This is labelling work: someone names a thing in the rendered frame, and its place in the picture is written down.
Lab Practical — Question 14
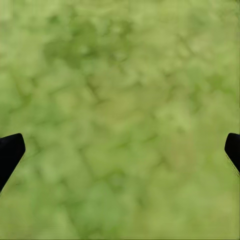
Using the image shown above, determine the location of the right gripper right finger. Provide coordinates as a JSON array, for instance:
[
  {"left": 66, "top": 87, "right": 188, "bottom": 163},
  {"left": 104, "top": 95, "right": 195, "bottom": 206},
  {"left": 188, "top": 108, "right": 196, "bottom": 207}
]
[{"left": 224, "top": 132, "right": 240, "bottom": 172}]

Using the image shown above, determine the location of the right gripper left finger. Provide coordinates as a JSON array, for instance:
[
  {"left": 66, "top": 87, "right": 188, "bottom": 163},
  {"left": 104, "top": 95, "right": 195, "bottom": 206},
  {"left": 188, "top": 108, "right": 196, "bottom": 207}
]
[{"left": 0, "top": 133, "right": 26, "bottom": 192}]

